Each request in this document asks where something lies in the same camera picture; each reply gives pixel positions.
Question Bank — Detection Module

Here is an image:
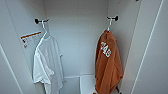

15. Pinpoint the white wardrobe door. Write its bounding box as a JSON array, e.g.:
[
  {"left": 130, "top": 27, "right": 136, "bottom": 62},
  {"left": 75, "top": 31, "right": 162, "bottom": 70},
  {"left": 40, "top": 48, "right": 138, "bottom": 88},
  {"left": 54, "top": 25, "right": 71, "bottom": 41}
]
[
  {"left": 0, "top": 43, "right": 24, "bottom": 94},
  {"left": 131, "top": 0, "right": 168, "bottom": 94}
]

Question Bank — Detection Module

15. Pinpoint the white wardrobe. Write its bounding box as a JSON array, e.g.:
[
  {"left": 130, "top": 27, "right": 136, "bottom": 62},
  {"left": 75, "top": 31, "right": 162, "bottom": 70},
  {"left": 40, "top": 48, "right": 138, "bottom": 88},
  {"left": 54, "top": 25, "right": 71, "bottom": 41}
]
[{"left": 0, "top": 0, "right": 158, "bottom": 94}]

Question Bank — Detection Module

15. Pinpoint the orange garment with white print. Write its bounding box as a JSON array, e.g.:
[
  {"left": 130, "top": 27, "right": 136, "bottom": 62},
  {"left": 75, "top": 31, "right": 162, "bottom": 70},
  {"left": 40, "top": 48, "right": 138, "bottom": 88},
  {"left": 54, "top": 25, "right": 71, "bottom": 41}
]
[{"left": 94, "top": 29, "right": 124, "bottom": 94}]

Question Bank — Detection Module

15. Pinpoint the white t-shirt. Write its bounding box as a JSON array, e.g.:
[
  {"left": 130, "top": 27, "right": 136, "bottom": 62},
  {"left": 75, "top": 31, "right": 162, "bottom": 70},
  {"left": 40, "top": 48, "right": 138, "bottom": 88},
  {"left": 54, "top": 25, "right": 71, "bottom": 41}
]
[{"left": 32, "top": 33, "right": 65, "bottom": 94}]

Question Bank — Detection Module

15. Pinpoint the black wardrobe hook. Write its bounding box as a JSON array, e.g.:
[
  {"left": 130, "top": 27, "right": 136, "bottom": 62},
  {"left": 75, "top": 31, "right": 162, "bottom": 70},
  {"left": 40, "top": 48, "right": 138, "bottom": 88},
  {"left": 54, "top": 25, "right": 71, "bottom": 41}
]
[{"left": 106, "top": 15, "right": 119, "bottom": 22}]

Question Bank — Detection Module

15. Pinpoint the white hanger with white shirt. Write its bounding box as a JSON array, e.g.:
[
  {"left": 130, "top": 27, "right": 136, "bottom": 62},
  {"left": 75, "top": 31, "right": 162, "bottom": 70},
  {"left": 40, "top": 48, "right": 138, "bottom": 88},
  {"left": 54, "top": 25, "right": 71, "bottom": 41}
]
[{"left": 39, "top": 20, "right": 51, "bottom": 39}]

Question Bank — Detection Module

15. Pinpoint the black hook near orange label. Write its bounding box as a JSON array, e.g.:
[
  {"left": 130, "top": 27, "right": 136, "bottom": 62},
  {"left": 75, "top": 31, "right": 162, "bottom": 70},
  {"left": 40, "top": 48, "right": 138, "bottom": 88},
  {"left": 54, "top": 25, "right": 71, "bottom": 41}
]
[{"left": 34, "top": 17, "right": 50, "bottom": 25}]

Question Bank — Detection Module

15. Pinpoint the orange label strip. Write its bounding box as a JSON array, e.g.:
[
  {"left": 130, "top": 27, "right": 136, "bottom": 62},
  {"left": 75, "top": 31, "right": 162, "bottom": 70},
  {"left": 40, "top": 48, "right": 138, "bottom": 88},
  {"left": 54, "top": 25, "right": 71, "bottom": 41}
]
[{"left": 20, "top": 31, "right": 43, "bottom": 40}]

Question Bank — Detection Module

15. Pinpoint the small dark wall fitting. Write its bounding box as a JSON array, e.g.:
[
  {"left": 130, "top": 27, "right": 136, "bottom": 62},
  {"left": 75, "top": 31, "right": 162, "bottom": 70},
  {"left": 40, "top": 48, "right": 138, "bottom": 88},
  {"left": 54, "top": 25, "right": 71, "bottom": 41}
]
[{"left": 115, "top": 85, "right": 122, "bottom": 94}]

